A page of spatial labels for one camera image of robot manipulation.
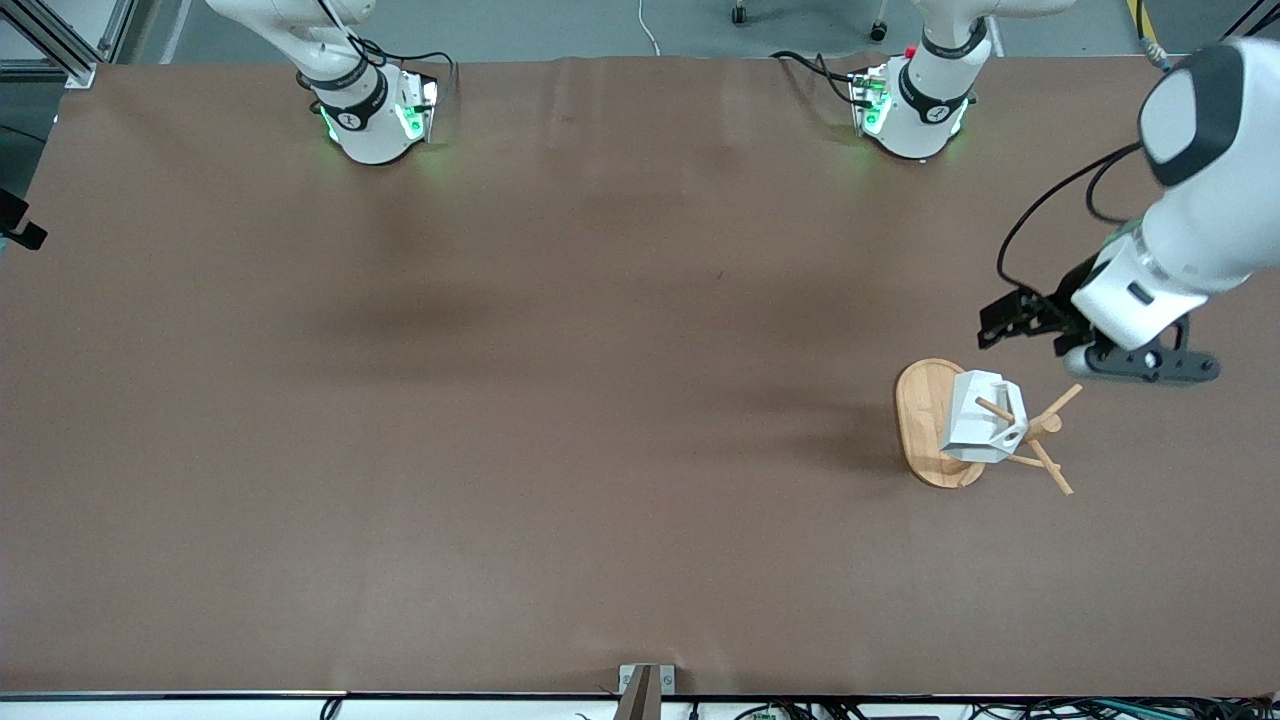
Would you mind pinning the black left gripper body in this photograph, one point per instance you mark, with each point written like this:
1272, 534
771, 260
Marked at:
1065, 299

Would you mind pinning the white faceted cup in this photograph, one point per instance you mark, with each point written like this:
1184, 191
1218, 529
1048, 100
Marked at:
975, 425

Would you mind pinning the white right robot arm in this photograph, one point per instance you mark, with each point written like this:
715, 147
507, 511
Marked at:
365, 120

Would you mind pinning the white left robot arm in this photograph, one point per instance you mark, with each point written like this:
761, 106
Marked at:
1200, 220

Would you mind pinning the wooden cup rack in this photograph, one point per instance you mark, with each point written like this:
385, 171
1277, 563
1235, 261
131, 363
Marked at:
920, 420

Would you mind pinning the brown paper table cover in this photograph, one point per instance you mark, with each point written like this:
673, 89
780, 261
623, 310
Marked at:
600, 550

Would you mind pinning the aluminium frame profile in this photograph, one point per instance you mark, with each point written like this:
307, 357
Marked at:
60, 45

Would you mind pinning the black frame strut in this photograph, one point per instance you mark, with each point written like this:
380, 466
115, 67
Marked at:
1255, 15

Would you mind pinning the metal table edge bracket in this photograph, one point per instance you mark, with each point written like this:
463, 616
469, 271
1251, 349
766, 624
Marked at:
646, 688

